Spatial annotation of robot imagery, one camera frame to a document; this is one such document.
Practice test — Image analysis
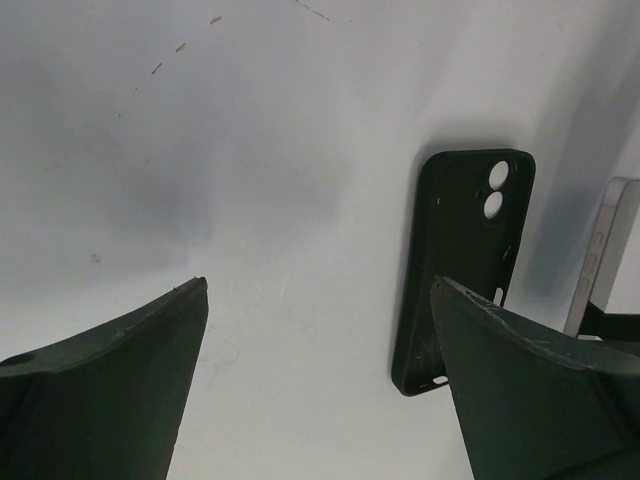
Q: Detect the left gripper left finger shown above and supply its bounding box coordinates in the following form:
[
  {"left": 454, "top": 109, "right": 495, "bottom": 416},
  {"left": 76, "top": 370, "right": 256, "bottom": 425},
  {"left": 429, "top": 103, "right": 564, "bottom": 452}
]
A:
[{"left": 1, "top": 278, "right": 208, "bottom": 479}]

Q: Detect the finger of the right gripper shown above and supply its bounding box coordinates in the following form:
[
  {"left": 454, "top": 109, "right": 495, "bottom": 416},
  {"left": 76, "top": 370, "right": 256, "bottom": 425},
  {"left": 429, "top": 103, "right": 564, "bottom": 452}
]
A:
[{"left": 579, "top": 301, "right": 640, "bottom": 343}]

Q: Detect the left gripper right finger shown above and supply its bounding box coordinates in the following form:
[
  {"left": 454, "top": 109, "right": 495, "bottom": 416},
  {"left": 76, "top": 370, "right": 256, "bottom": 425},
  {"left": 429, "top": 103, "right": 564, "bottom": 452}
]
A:
[{"left": 431, "top": 277, "right": 639, "bottom": 479}]

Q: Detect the black smartphone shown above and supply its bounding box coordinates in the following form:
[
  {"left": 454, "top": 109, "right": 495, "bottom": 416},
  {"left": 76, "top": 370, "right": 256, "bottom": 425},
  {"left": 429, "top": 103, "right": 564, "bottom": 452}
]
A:
[{"left": 563, "top": 177, "right": 639, "bottom": 337}]

